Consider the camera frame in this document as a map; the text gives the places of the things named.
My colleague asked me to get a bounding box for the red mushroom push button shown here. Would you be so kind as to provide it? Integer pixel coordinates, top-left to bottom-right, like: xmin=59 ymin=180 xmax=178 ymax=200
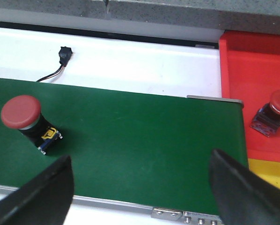
xmin=250 ymin=90 xmax=280 ymax=137

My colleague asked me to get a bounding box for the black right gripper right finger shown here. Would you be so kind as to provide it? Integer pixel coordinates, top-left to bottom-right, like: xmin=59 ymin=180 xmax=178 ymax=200
xmin=209 ymin=149 xmax=280 ymax=225

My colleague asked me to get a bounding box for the grey stone slab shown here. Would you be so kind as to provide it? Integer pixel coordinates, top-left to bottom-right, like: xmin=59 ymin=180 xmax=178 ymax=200
xmin=107 ymin=0 xmax=280 ymax=35
xmin=0 ymin=0 xmax=106 ymax=18

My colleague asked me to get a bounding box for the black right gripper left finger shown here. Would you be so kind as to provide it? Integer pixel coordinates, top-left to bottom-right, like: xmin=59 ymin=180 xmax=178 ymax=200
xmin=0 ymin=155 xmax=74 ymax=225

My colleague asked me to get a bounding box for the black sensor with cable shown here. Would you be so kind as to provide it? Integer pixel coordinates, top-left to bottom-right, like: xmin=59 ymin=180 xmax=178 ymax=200
xmin=36 ymin=46 xmax=73 ymax=82

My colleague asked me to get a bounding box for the grey stone slab right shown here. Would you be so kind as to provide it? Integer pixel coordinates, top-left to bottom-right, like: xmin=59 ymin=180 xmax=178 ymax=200
xmin=107 ymin=0 xmax=280 ymax=35

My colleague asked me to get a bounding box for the green conveyor belt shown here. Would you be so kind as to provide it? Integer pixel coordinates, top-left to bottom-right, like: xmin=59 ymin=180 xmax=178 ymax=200
xmin=0 ymin=79 xmax=248 ymax=215

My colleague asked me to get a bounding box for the white base panel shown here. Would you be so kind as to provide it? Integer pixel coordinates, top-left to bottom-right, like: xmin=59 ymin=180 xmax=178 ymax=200
xmin=0 ymin=8 xmax=224 ymax=43

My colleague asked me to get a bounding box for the red plastic tray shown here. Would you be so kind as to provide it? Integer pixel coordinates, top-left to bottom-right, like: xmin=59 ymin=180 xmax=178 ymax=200
xmin=219 ymin=31 xmax=280 ymax=162

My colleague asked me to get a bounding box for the yellow plastic tray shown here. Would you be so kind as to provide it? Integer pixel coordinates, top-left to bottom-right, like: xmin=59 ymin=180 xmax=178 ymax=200
xmin=248 ymin=158 xmax=280 ymax=189

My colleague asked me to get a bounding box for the grey stone slab left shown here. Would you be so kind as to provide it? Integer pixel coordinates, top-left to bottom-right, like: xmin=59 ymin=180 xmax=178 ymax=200
xmin=0 ymin=0 xmax=106 ymax=18

